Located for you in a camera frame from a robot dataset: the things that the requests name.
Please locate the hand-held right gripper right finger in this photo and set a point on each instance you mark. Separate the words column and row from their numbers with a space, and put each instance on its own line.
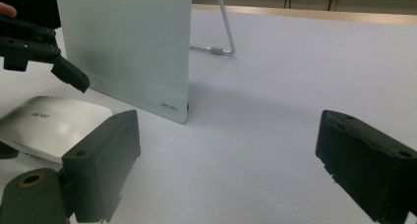
column 370, row 165

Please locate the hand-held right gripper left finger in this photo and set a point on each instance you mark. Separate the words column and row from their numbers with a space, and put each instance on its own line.
column 101, row 165

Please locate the white whiteboard eraser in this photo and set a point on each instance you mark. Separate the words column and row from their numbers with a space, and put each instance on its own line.
column 55, row 125

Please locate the frosted glass desktop whiteboard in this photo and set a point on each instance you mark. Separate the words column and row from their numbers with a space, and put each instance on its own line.
column 131, row 47

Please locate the metal stand leg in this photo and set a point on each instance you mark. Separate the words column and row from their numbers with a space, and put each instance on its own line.
column 226, row 24

